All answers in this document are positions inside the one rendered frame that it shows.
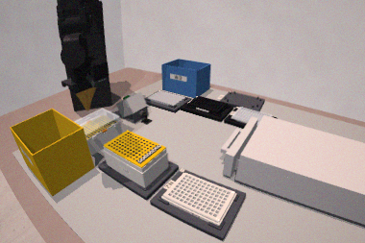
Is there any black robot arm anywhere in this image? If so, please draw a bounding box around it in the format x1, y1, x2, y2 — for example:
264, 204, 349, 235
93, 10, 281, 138
57, 0, 109, 88

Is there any yellow open-top bin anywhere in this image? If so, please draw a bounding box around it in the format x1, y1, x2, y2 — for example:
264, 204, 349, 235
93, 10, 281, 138
10, 109, 95, 196

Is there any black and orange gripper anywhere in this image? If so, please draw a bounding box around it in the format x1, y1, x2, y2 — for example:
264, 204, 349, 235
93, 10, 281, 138
61, 78, 96, 110

